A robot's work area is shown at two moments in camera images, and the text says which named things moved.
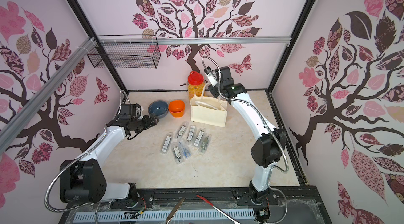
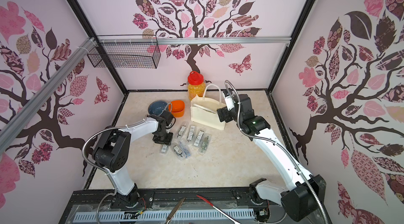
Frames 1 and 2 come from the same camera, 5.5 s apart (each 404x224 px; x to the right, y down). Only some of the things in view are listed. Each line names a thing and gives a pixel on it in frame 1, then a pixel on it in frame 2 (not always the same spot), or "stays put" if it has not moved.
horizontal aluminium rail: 115,41 stays put
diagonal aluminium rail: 21,116 stays put
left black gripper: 148,122 to 168,141
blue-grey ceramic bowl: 159,108 stays put
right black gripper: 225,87 to 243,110
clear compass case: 166,143 stays put
